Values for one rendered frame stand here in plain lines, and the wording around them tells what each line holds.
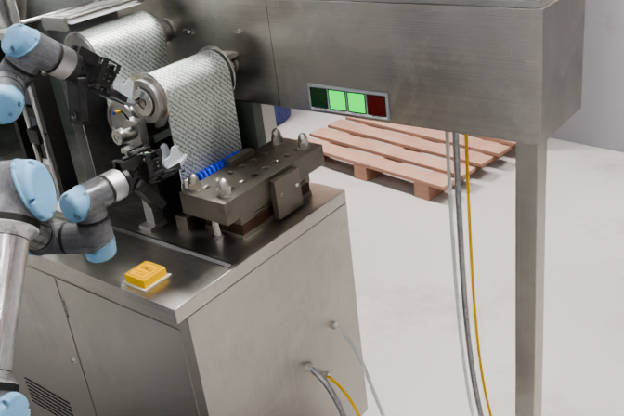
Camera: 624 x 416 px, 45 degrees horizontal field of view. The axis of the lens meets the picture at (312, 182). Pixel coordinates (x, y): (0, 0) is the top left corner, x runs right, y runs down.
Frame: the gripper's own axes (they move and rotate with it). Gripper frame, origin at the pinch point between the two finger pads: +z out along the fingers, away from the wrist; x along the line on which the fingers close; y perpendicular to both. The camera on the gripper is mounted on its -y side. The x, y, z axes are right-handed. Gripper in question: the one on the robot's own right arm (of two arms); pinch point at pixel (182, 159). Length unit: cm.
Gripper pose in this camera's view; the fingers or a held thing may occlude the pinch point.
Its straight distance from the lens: 197.3
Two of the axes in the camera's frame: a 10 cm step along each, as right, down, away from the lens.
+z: 6.0, -4.0, 6.9
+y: -1.1, -9.0, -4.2
